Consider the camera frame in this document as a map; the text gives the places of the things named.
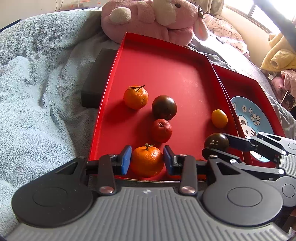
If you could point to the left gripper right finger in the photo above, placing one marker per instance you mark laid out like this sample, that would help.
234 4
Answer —
232 196

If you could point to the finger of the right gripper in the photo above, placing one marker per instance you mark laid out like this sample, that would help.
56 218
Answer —
263 173
239 143

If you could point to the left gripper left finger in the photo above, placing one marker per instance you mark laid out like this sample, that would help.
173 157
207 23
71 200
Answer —
66 193

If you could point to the small yellow kumquat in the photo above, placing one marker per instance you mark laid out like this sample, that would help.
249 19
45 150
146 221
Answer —
219 118

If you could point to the red tomato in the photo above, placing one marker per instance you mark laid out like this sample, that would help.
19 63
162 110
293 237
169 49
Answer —
161 131

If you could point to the large dark tomato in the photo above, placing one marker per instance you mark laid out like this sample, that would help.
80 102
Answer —
164 107

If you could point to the orange mandarin with stem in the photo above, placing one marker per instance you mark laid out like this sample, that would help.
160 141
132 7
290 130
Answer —
136 97

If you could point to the blue floral plate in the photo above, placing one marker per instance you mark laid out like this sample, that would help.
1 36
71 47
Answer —
251 117

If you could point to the small photo card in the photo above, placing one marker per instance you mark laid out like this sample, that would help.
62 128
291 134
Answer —
288 101

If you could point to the blue fleece blanket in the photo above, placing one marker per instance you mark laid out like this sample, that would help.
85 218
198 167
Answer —
45 61

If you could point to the large red tray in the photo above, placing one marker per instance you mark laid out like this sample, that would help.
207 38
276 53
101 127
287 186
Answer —
165 69

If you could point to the black box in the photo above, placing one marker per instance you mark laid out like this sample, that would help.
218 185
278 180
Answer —
94 85

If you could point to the polka dot pillow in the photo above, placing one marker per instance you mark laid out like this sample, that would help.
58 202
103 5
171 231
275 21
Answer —
225 31

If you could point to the pink plush bunny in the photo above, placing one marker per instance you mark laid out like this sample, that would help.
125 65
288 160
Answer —
172 21

